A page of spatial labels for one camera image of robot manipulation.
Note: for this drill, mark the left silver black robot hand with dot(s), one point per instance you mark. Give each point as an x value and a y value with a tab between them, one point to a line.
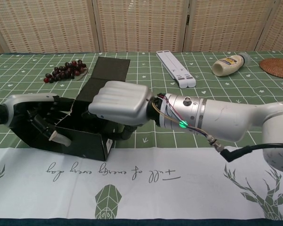
26	101

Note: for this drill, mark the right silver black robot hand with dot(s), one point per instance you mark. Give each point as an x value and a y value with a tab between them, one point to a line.
122	101

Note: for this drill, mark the black foldable cardboard box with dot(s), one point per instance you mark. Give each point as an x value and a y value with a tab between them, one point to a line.
85	146

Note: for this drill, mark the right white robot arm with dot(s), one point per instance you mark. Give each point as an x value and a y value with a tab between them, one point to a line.
226	117

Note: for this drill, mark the dark red grape bunch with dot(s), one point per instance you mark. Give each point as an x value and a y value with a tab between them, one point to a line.
66	70

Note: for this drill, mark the white folding stand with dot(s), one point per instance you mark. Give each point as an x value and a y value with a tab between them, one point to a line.
177	68

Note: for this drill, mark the cream mayonnaise squeeze bottle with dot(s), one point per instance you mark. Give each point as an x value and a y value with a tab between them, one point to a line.
228	66

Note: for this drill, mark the round brown woven coaster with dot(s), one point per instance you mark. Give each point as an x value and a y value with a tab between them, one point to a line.
278	68

